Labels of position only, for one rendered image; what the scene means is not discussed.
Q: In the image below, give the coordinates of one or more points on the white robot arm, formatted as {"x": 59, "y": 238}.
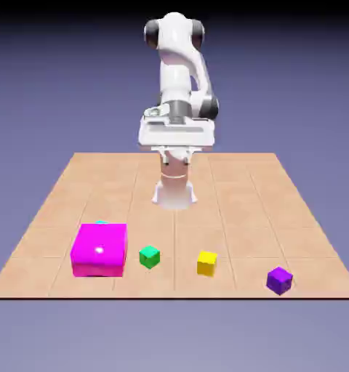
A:
{"x": 174, "y": 52}

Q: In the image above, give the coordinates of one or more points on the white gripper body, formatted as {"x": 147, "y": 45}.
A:
{"x": 176, "y": 134}

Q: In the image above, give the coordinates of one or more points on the large magenta box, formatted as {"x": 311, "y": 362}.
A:
{"x": 99, "y": 249}

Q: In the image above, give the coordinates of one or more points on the small cyan cube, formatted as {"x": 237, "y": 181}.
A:
{"x": 101, "y": 222}

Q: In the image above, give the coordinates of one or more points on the small purple cube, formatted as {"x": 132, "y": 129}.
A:
{"x": 279, "y": 280}

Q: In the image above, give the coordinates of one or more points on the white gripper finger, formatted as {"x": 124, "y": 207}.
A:
{"x": 165, "y": 157}
{"x": 186, "y": 156}

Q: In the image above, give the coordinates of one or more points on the small yellow cube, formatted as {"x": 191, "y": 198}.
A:
{"x": 206, "y": 263}

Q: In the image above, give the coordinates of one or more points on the small green cube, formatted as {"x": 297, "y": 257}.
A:
{"x": 149, "y": 256}

